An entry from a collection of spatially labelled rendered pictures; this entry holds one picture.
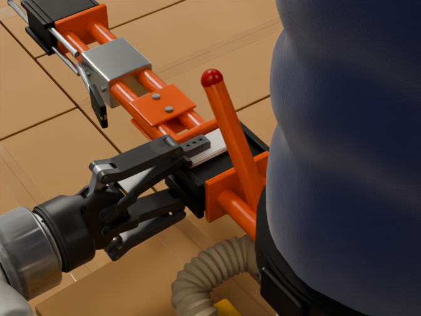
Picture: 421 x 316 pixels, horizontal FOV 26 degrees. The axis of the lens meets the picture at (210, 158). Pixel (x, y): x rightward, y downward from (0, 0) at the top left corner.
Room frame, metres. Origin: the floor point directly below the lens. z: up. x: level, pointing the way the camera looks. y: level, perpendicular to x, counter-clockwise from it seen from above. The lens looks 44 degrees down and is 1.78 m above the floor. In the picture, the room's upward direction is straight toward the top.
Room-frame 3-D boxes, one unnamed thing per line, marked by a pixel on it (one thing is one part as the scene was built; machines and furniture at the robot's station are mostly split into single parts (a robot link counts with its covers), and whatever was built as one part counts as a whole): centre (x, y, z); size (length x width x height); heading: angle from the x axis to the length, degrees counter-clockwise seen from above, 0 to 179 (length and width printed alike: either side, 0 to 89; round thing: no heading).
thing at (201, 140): (0.71, 0.02, 1.12); 0.05 x 0.01 x 0.03; 125
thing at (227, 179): (0.72, -0.01, 1.08); 0.10 x 0.08 x 0.06; 125
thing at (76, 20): (1.01, 0.19, 1.08); 0.08 x 0.07 x 0.05; 35
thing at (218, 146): (0.73, 0.00, 1.10); 0.07 x 0.03 x 0.01; 125
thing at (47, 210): (0.64, 0.13, 1.08); 0.09 x 0.07 x 0.08; 125
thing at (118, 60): (0.89, 0.12, 1.07); 0.07 x 0.07 x 0.04; 35
